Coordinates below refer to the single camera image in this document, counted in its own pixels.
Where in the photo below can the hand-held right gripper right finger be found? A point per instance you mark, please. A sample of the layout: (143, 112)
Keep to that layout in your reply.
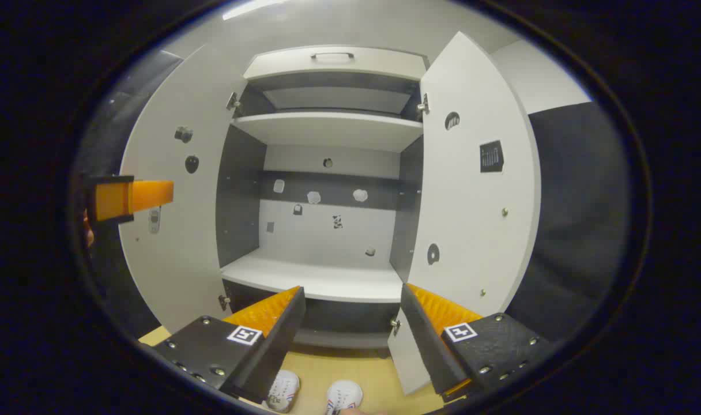
(428, 346)

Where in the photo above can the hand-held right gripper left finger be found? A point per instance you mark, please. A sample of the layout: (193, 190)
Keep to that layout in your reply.
(281, 346)

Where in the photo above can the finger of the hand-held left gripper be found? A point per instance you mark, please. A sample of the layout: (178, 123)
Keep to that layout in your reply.
(131, 196)

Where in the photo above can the white door with camera sticker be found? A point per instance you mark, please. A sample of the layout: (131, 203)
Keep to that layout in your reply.
(177, 259)

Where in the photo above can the white shoe cabinet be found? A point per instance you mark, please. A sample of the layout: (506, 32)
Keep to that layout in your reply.
(327, 276)

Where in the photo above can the white door with headphones sticker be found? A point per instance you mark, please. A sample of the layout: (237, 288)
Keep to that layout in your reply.
(471, 230)

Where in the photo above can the metal door hinge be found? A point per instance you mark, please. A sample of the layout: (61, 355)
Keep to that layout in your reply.
(395, 325)
(223, 301)
(233, 102)
(424, 105)

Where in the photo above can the ceiling light panel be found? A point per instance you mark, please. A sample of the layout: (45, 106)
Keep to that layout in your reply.
(247, 8)

